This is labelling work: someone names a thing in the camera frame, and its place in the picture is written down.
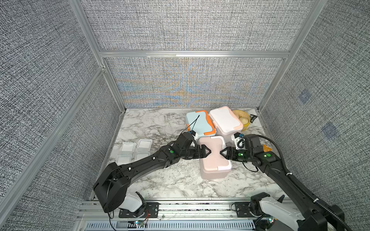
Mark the yellow bamboo steamer basket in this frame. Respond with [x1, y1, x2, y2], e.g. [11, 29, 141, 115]
[232, 110, 251, 131]

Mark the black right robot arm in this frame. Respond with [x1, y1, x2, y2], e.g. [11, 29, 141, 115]
[220, 133, 350, 231]

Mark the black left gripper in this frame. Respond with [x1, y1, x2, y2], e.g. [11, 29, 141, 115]
[180, 144, 212, 160]

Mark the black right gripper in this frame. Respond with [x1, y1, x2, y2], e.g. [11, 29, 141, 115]
[219, 147, 253, 164]

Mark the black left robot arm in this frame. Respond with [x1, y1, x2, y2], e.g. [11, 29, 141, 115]
[93, 132, 212, 213]

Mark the pink first aid box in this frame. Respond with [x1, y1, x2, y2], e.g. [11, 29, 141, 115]
[198, 136, 232, 180]

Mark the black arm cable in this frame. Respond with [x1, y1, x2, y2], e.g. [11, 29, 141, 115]
[186, 115, 200, 133]
[245, 134, 353, 231]

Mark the small black wrapper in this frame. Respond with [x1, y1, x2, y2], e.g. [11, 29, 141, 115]
[250, 114, 258, 123]

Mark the orange small object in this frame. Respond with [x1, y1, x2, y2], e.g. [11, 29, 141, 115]
[263, 144, 272, 152]

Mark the aluminium front rail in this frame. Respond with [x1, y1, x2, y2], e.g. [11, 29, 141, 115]
[73, 198, 256, 231]

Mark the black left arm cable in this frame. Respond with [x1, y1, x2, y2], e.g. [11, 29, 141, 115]
[186, 115, 200, 133]

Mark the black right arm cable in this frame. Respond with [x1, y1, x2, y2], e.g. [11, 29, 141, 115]
[245, 134, 353, 231]

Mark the white gauze packet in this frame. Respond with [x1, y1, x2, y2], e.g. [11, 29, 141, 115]
[120, 142, 136, 155]
[116, 154, 132, 166]
[135, 152, 150, 161]
[137, 139, 152, 152]

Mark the blue orange first aid box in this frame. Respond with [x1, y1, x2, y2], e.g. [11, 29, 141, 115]
[186, 110, 216, 138]

